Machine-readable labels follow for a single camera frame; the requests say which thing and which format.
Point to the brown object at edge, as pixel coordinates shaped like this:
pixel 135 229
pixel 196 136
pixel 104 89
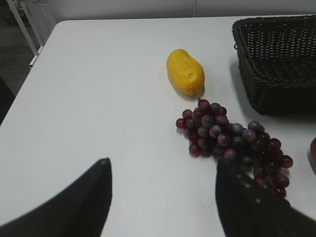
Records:
pixel 312 155

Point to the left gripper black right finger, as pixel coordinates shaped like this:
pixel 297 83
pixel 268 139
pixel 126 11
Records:
pixel 246 209

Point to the yellow mango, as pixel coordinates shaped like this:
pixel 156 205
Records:
pixel 185 72

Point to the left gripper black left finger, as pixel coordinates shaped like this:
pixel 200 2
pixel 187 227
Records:
pixel 80 210

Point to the purple grape bunch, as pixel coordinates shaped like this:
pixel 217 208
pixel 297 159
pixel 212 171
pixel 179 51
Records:
pixel 209 132

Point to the white metal frame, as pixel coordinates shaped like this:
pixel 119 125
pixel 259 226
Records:
pixel 36 20

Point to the black woven basket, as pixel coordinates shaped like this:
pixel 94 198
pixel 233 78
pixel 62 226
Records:
pixel 277 63

